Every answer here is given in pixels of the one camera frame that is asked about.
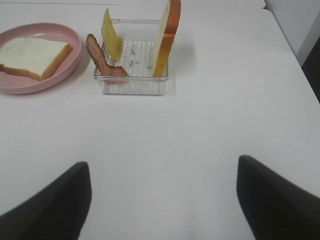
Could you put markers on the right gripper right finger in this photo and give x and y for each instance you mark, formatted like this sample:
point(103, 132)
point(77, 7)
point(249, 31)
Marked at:
point(275, 208)

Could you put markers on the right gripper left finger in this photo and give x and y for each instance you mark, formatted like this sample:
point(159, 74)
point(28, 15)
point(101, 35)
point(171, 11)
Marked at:
point(57, 212)

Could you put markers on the bacon strip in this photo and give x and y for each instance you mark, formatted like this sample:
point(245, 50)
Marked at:
point(98, 57)

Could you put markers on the bread slice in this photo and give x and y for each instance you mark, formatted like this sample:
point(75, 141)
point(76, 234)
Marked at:
point(167, 29)
point(33, 57)

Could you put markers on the yellow cheese slice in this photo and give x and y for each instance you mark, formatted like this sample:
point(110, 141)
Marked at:
point(112, 42)

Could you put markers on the pink round plate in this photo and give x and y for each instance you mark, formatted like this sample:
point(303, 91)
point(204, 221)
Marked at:
point(11, 84)

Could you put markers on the right clear plastic tray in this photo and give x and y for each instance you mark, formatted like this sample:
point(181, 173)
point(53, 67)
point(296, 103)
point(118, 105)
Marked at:
point(136, 58)

